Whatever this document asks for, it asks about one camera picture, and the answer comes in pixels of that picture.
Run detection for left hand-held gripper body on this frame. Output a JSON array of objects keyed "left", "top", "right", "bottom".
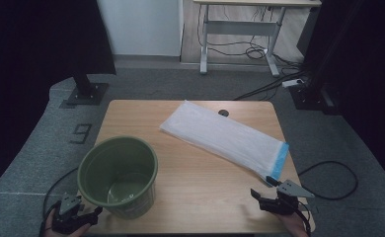
[{"left": 50, "top": 192, "right": 94, "bottom": 235}]

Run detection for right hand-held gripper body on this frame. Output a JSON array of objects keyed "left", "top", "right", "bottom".
[{"left": 259, "top": 179, "right": 315, "bottom": 217}]

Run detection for green plastic bin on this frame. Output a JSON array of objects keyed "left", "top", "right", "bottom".
[{"left": 76, "top": 135, "right": 159, "bottom": 220}]

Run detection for white plastic bag blue edge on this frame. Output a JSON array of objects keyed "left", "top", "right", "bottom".
[{"left": 159, "top": 100, "right": 290, "bottom": 186}]

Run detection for person's left hand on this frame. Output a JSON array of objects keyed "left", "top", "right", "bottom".
[{"left": 43, "top": 208, "right": 92, "bottom": 237}]

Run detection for person's right hand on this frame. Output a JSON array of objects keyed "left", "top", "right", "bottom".
[{"left": 278, "top": 211, "right": 310, "bottom": 237}]

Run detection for dark floor tape marking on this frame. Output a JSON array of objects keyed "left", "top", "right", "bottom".
[{"left": 69, "top": 122, "right": 93, "bottom": 145}]

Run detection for black stand with dark base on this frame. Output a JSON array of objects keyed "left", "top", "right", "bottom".
[{"left": 288, "top": 0, "right": 366, "bottom": 116}]

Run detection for white power strip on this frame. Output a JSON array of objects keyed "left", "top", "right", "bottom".
[{"left": 281, "top": 78, "right": 305, "bottom": 89}]

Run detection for black stand base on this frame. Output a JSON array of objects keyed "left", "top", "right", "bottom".
[{"left": 65, "top": 72, "right": 111, "bottom": 107}]

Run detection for black curtain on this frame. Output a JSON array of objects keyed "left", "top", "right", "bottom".
[
  {"left": 0, "top": 0, "right": 117, "bottom": 198},
  {"left": 296, "top": 0, "right": 385, "bottom": 186}
]

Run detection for white-legged desk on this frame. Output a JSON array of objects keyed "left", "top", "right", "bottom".
[{"left": 192, "top": 0, "right": 323, "bottom": 78}]

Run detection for left hand-held gripper black cable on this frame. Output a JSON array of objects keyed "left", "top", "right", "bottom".
[{"left": 38, "top": 167, "right": 80, "bottom": 237}]

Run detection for hand-held gripper black cable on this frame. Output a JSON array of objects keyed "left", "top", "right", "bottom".
[
  {"left": 38, "top": 167, "right": 80, "bottom": 237},
  {"left": 292, "top": 160, "right": 359, "bottom": 237}
]

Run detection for right hand-held gripper black cable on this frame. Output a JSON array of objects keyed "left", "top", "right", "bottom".
[{"left": 292, "top": 160, "right": 359, "bottom": 237}]

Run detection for black floor cable bundle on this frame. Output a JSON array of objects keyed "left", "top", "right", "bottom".
[{"left": 232, "top": 69, "right": 311, "bottom": 102}]

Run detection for black cables under desk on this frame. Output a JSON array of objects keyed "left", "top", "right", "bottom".
[{"left": 196, "top": 4, "right": 306, "bottom": 67}]

